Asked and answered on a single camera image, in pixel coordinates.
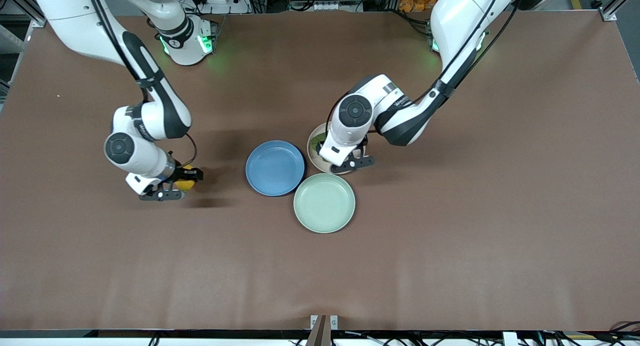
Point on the small metal bracket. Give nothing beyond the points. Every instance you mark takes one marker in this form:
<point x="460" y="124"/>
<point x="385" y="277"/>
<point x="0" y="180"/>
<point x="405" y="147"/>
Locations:
<point x="320" y="336"/>

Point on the black table edge rail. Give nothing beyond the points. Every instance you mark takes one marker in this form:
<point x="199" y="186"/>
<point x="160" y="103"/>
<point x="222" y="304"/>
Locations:
<point x="150" y="333"/>

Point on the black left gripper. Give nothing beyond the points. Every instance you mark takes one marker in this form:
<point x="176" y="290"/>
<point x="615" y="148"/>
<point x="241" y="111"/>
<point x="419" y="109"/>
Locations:
<point x="364" y="142"/>

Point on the grey metal side frame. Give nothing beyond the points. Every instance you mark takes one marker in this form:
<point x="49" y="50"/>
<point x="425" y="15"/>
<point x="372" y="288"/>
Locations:
<point x="10" y="46"/>

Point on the yellow lemon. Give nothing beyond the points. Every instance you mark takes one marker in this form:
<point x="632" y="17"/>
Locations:
<point x="185" y="186"/>

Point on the light green round plate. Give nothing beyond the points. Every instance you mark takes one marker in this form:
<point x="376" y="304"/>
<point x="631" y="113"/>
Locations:
<point x="324" y="202"/>

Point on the brown table cover sheet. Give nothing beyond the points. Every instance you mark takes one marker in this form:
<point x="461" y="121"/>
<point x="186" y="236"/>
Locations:
<point x="450" y="286"/>

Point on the beige round plate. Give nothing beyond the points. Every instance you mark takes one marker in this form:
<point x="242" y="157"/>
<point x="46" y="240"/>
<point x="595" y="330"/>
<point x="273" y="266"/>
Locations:
<point x="315" y="164"/>

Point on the blue round plate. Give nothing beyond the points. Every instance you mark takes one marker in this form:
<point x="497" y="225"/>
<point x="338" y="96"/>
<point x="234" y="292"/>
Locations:
<point x="275" y="168"/>

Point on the aluminium frame post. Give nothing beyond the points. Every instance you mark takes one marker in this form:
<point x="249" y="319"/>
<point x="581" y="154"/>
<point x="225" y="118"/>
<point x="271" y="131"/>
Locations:
<point x="612" y="9"/>
<point x="25" y="4"/>

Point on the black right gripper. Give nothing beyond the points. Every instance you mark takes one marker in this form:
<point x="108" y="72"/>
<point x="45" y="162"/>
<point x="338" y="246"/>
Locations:
<point x="183" y="173"/>

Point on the green lettuce leaf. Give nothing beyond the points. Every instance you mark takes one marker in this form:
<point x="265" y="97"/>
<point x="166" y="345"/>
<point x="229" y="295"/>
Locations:
<point x="316" y="140"/>

